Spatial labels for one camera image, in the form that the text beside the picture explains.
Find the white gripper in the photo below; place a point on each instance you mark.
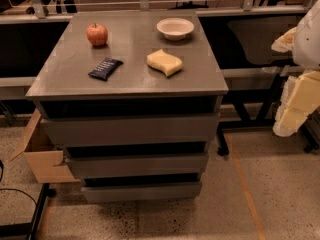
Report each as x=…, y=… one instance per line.
x=308, y=39

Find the grey bottom drawer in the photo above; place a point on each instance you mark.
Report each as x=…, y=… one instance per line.
x=142, y=192

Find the grey drawer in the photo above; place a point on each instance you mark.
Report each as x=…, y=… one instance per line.
x=127, y=166
x=131, y=130
x=142, y=192

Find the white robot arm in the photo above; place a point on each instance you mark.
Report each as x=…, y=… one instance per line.
x=306, y=49

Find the grey middle drawer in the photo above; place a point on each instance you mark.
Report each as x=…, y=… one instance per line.
x=127, y=166

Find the grey drawer cabinet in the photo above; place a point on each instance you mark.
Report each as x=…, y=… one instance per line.
x=64, y=90

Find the grey top drawer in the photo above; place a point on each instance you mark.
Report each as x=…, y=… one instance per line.
x=131, y=130

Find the black folding table right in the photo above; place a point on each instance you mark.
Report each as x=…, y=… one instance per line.
x=253, y=72

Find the white bowl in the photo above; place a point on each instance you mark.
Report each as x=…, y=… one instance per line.
x=175, y=29

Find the yellow sponge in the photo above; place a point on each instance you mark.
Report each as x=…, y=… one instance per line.
x=164, y=62

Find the black snack packet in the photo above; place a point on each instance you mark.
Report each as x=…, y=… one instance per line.
x=104, y=70

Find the red apple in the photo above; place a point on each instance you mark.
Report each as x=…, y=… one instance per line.
x=97, y=34

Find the cardboard box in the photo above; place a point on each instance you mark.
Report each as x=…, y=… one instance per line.
x=46, y=163

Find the metal railing frame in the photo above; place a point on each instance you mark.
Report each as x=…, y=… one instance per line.
x=143, y=4

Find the black floor frame left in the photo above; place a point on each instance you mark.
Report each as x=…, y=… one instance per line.
x=29, y=229

